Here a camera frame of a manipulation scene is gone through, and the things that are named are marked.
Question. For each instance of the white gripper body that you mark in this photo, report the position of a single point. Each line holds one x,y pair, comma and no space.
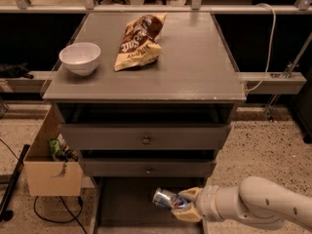
207,200

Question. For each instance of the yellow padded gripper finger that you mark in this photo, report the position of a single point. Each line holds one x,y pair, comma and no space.
190,194
189,213

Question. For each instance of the blue silver redbull can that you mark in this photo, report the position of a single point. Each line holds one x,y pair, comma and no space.
168,200

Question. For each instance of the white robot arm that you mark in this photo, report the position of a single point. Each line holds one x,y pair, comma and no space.
256,202

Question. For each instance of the open grey bottom drawer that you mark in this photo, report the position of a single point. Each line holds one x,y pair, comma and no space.
123,205

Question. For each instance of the grey drawer cabinet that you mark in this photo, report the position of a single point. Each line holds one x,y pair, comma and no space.
193,83

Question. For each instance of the grey middle drawer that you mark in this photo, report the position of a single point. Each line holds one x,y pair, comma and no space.
146,167

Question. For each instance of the grey upper drawer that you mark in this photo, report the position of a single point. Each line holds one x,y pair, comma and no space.
118,137

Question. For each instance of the green packet in box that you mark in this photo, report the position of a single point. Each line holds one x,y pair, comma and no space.
55,149

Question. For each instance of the cardboard box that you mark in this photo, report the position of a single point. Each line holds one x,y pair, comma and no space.
44,175

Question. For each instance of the brown yellow snack bag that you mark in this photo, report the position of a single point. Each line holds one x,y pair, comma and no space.
140,46

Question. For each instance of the white bowl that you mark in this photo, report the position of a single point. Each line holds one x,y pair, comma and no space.
81,58

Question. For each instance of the black pole stand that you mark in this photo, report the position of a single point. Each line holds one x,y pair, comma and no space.
11,182

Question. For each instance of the black object on rail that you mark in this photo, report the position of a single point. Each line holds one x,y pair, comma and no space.
9,70

